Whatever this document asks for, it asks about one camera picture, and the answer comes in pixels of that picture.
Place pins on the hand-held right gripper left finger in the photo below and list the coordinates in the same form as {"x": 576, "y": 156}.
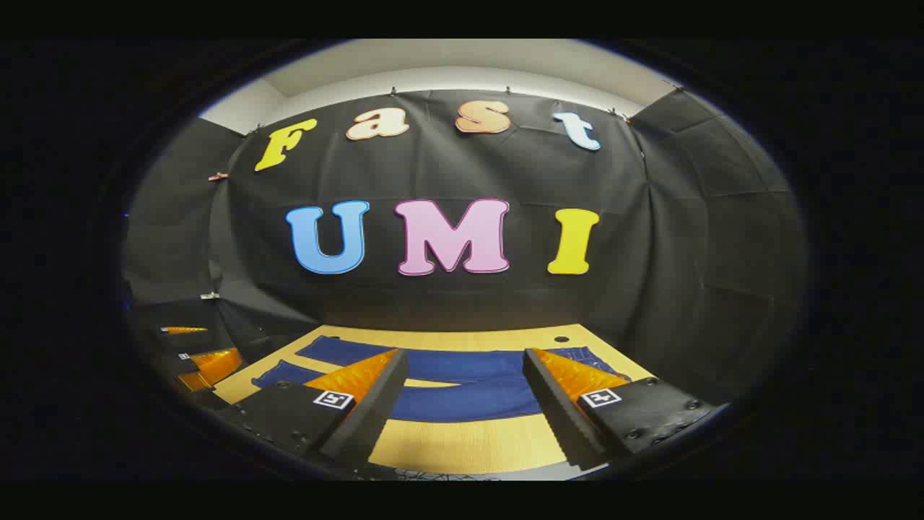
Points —
{"x": 375, "y": 404}

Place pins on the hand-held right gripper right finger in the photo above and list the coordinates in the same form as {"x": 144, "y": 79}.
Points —
{"x": 556, "y": 412}

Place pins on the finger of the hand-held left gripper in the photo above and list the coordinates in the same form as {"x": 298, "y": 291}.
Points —
{"x": 216, "y": 365}
{"x": 180, "y": 331}

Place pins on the blue jeans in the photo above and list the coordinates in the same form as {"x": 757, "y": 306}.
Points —
{"x": 462, "y": 365}

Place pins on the black backdrop cloth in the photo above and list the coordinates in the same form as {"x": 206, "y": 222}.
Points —
{"x": 447, "y": 166}

